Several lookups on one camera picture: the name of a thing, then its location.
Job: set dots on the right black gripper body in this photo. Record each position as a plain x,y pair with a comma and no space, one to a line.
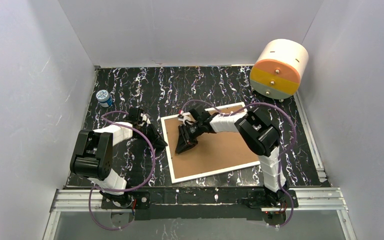
189,129

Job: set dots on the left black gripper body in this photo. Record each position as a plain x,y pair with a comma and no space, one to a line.
150,131

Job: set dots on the white picture frame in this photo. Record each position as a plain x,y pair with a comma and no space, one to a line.
172,159

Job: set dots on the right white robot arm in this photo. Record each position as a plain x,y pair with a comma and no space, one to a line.
260,135

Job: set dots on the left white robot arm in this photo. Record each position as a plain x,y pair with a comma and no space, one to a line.
93,151

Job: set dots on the small blue lidded jar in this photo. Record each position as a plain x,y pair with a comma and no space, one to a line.
104,98

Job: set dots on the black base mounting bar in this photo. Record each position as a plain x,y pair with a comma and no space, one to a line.
253,203

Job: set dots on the white cylindrical drawer unit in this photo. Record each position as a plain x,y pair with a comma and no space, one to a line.
279,69

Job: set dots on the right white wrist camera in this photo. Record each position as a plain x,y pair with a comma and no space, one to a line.
185,119

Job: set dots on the aluminium rail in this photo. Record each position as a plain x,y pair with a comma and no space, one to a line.
308,198

